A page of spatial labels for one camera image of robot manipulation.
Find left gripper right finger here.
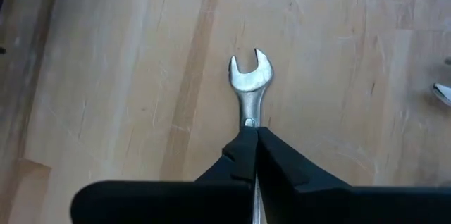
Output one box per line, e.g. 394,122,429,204
257,127,451,224

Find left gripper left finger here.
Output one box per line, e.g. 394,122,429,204
70,127,260,224

